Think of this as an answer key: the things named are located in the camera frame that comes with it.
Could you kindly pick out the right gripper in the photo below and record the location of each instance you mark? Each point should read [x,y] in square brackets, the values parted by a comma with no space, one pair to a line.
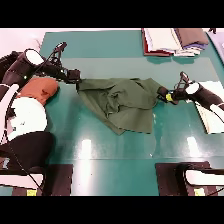
[165,95]

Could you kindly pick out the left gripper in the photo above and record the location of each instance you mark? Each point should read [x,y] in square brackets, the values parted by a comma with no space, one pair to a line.
[72,76]

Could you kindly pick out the dark green shirt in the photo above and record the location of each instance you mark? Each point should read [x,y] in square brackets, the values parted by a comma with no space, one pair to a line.
[123,103]

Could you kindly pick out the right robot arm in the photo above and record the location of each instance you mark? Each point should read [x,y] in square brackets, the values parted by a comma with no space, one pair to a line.
[206,96]

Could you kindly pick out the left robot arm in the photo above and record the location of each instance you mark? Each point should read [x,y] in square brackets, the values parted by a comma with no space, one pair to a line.
[20,68]

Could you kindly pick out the rust brown garment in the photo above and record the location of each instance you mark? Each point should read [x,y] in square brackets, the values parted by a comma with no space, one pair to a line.
[40,88]

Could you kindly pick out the red garment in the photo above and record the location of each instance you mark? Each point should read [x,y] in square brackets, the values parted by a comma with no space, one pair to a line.
[146,50]

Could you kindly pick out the white garment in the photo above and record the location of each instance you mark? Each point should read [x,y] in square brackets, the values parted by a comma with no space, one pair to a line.
[210,121]
[28,116]
[161,40]

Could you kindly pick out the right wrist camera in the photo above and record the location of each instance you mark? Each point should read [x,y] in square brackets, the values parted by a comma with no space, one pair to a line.
[182,80]

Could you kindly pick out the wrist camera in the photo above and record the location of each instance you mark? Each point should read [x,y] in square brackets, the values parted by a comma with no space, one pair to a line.
[58,50]
[182,80]

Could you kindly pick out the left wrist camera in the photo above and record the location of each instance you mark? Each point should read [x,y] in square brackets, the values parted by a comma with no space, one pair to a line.
[58,50]

